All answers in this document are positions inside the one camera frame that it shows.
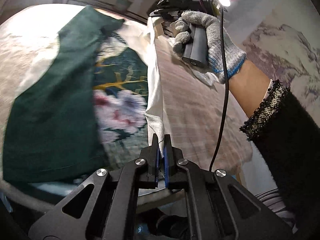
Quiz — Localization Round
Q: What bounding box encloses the green floral patterned garment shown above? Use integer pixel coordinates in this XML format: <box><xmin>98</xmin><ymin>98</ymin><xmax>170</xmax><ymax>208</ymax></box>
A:
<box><xmin>1</xmin><ymin>4</ymin><xmax>149</xmax><ymax>183</ymax></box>

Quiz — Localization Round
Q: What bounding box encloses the potted plant green pot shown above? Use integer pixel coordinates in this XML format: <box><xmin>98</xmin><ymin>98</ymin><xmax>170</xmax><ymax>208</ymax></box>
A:
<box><xmin>114</xmin><ymin>0</ymin><xmax>132</xmax><ymax>12</ymax></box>

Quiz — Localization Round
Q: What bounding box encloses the grey knit gloved right hand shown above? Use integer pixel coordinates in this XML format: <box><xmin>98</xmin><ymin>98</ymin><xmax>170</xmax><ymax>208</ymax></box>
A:
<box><xmin>172</xmin><ymin>10</ymin><xmax>247</xmax><ymax>84</ymax></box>

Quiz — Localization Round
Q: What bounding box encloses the white clip-on lamp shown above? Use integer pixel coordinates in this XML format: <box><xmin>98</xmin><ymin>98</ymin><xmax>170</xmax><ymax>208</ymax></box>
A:
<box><xmin>218</xmin><ymin>0</ymin><xmax>231</xmax><ymax>7</ymax></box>

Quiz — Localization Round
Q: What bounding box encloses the white cloth garment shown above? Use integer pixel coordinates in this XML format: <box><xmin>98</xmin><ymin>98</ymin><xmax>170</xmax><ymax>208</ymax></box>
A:
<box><xmin>145</xmin><ymin>16</ymin><xmax>217</xmax><ymax>158</ymax></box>

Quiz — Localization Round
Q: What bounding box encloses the beige plaid bed blanket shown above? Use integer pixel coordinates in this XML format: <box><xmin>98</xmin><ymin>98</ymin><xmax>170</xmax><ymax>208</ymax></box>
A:
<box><xmin>0</xmin><ymin>3</ymin><xmax>254</xmax><ymax>215</ymax></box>

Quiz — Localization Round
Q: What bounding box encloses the right forearm black sleeve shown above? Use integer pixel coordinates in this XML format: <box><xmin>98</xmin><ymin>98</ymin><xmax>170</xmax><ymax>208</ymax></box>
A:
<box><xmin>228</xmin><ymin>59</ymin><xmax>320</xmax><ymax>233</ymax></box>

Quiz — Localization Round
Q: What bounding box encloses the black metal clothes rack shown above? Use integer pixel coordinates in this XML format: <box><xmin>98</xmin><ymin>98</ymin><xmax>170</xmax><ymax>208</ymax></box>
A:
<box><xmin>53</xmin><ymin>0</ymin><xmax>148</xmax><ymax>25</ymax></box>

